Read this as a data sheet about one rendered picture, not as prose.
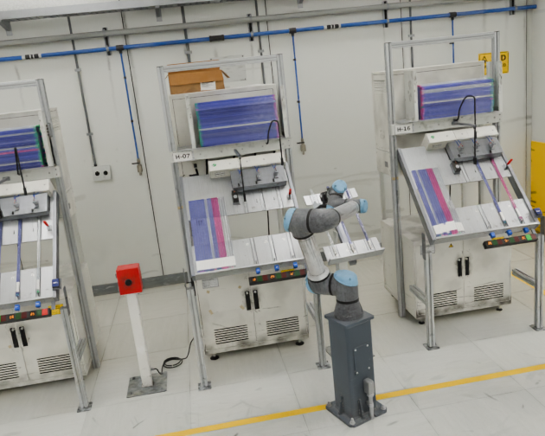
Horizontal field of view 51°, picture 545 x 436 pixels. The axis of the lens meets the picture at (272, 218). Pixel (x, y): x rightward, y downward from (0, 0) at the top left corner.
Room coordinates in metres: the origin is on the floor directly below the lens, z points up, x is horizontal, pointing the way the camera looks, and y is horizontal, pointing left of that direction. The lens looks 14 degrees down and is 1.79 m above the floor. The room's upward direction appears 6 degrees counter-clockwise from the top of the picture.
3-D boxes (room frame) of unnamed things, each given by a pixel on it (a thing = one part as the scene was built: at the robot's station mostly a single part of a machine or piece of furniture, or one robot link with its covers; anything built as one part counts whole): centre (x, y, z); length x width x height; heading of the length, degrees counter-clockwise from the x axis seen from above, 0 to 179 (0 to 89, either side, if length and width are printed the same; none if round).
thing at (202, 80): (3.94, 0.30, 1.82); 0.68 x 0.30 x 0.20; 97
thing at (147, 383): (3.22, 0.88, 0.39); 0.24 x 0.24 x 0.78; 7
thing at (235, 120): (3.66, 0.15, 1.52); 0.51 x 0.13 x 0.27; 97
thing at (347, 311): (2.72, -0.34, 0.60); 0.15 x 0.15 x 0.10
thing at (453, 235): (3.78, -1.25, 0.65); 1.01 x 0.73 x 1.29; 7
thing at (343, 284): (2.72, -0.33, 0.72); 0.13 x 0.12 x 0.14; 59
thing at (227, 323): (3.77, 0.23, 0.31); 0.70 x 0.65 x 0.62; 97
